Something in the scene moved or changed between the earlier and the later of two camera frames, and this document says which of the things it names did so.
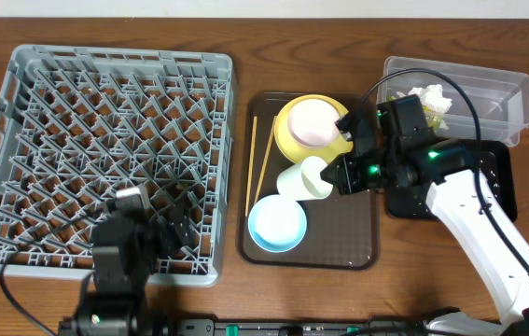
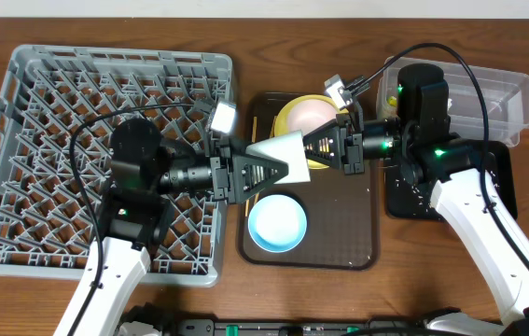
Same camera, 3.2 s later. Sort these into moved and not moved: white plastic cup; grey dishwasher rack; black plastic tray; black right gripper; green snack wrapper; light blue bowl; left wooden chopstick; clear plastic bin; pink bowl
Moved: white plastic cup; green snack wrapper; black right gripper
Not moved: left wooden chopstick; light blue bowl; black plastic tray; clear plastic bin; pink bowl; grey dishwasher rack
